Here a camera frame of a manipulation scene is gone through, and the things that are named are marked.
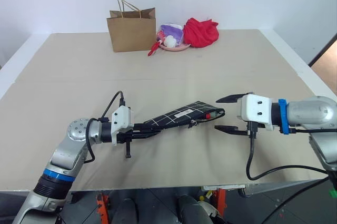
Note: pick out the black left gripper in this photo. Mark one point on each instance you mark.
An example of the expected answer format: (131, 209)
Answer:
(126, 137)

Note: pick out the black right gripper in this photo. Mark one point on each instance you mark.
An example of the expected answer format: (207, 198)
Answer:
(242, 130)

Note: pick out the red capped grey marker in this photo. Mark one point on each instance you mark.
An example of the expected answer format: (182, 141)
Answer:
(208, 115)

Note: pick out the black grid-pattern pencil pouch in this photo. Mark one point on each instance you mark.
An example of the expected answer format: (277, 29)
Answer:
(179, 114)

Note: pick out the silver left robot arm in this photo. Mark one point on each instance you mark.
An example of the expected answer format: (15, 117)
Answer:
(76, 130)

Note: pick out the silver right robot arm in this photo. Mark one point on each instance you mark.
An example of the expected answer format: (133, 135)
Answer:
(308, 110)

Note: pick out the thin black hanging strip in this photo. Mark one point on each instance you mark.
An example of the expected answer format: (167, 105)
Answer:
(128, 153)

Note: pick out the beige cardboard table cover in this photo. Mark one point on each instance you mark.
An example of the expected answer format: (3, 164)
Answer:
(184, 76)

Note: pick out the red crumpled cloth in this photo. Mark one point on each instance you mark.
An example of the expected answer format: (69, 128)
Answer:
(201, 34)

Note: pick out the pink round plate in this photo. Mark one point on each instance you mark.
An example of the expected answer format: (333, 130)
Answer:
(175, 48)

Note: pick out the dark rounded shape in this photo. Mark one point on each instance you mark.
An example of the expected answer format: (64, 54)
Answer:
(188, 210)

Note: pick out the white cloth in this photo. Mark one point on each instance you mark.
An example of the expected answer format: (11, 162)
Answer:
(169, 41)

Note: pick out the small pink packet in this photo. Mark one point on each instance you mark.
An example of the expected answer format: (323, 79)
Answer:
(159, 35)

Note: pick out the brown paper bag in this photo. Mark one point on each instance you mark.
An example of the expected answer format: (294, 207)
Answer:
(131, 34)

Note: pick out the brown wooden panel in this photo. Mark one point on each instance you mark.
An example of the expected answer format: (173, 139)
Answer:
(327, 71)

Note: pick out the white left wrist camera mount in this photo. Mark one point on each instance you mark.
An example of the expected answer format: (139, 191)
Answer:
(121, 118)

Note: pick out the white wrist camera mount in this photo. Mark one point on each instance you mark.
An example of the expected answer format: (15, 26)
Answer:
(121, 118)
(258, 108)

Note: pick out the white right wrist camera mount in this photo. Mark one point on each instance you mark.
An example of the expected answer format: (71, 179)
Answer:
(258, 108)

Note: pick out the orange metal frame piece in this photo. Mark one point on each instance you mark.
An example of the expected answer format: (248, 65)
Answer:
(101, 208)
(221, 200)

